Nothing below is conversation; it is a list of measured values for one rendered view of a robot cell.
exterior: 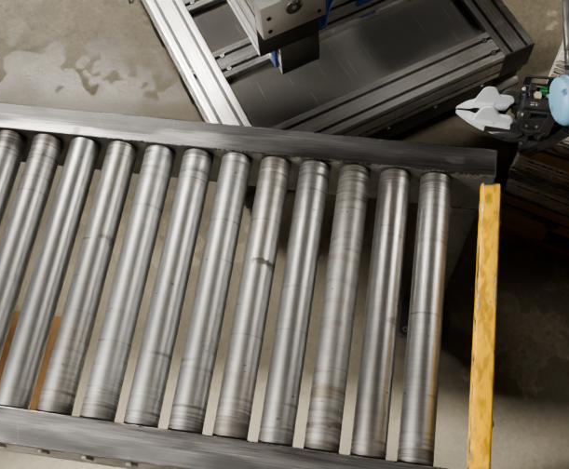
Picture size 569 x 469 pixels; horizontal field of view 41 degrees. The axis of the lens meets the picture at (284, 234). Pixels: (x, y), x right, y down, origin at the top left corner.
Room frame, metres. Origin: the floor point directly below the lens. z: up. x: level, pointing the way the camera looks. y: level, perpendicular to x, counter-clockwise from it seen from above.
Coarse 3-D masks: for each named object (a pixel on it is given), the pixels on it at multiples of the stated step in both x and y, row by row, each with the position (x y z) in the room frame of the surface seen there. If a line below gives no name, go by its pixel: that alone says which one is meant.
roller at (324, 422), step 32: (352, 192) 0.54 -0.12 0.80; (352, 224) 0.48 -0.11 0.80; (352, 256) 0.43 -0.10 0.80; (352, 288) 0.38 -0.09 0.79; (320, 320) 0.34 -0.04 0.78; (352, 320) 0.34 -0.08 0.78; (320, 352) 0.29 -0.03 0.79; (320, 384) 0.24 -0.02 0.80; (320, 416) 0.20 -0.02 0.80; (320, 448) 0.16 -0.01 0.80
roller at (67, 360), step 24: (120, 144) 0.68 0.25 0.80; (120, 168) 0.64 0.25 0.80; (96, 192) 0.61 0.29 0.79; (120, 192) 0.60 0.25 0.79; (96, 216) 0.56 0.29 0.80; (120, 216) 0.56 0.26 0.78; (96, 240) 0.52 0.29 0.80; (96, 264) 0.48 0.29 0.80; (72, 288) 0.44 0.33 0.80; (96, 288) 0.44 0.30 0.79; (72, 312) 0.40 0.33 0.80; (96, 312) 0.41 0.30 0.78; (72, 336) 0.37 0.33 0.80; (72, 360) 0.33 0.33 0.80; (48, 384) 0.30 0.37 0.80; (72, 384) 0.30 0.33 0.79; (48, 408) 0.26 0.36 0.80; (72, 408) 0.27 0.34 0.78
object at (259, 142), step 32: (0, 128) 0.75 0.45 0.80; (32, 128) 0.74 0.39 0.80; (64, 128) 0.73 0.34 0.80; (96, 128) 0.72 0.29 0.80; (128, 128) 0.71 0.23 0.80; (160, 128) 0.70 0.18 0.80; (192, 128) 0.69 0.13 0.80; (224, 128) 0.69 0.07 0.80; (256, 128) 0.68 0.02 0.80; (64, 160) 0.73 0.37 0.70; (256, 160) 0.63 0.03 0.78; (288, 160) 0.62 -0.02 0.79; (320, 160) 0.60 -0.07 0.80; (352, 160) 0.59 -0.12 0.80; (384, 160) 0.59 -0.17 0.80; (416, 160) 0.58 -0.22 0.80; (448, 160) 0.57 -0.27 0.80; (480, 160) 0.56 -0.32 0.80; (416, 192) 0.56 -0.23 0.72
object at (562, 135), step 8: (560, 128) 0.61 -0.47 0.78; (568, 128) 0.61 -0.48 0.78; (552, 136) 0.61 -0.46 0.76; (560, 136) 0.61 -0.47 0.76; (568, 136) 0.60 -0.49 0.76; (520, 144) 0.64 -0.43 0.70; (528, 144) 0.63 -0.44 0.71; (536, 144) 0.62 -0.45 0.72; (544, 144) 0.61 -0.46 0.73; (552, 144) 0.61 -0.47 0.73; (520, 152) 0.63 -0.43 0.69; (528, 152) 0.62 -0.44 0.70; (536, 152) 0.62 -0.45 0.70
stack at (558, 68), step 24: (552, 72) 0.79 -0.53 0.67; (528, 168) 0.77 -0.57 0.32; (552, 168) 0.75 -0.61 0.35; (504, 192) 0.79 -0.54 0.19; (528, 192) 0.76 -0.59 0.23; (552, 192) 0.74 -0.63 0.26; (504, 216) 0.77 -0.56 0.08; (528, 216) 0.74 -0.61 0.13; (528, 240) 0.73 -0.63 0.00; (552, 240) 0.71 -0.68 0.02
